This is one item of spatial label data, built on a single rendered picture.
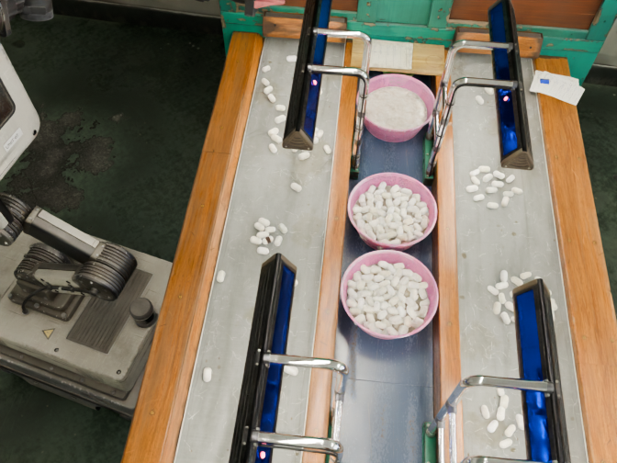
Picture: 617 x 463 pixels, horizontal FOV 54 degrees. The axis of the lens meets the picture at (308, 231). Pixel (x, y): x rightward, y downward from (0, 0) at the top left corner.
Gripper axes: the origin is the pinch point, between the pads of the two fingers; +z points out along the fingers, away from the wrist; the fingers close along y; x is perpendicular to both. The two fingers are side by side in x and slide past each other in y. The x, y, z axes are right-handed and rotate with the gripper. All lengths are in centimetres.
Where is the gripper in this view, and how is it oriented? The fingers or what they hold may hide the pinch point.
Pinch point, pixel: (281, 2)
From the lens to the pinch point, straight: 173.6
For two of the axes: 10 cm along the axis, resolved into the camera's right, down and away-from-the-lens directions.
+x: -3.2, 5.6, -7.6
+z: 9.4, 3.0, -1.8
